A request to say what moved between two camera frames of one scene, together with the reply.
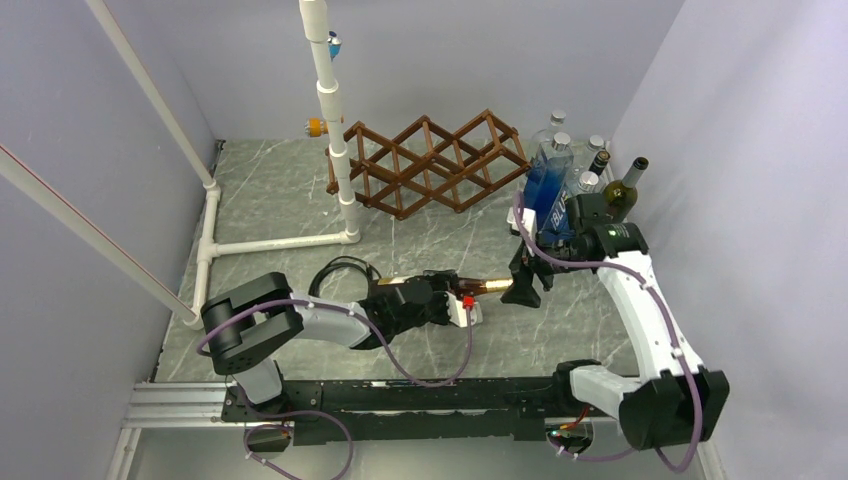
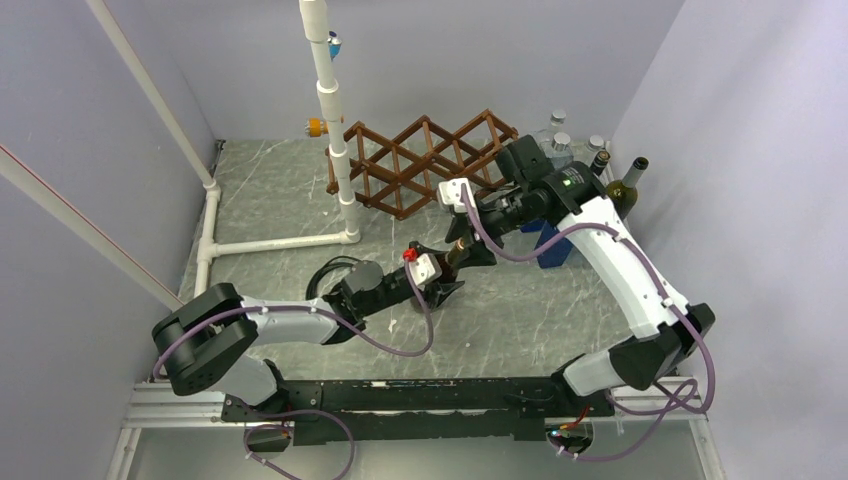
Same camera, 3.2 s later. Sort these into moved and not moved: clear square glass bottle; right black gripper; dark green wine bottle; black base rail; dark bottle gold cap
Moved: dark bottle gold cap; right black gripper
Not moved: clear square glass bottle; dark green wine bottle; black base rail
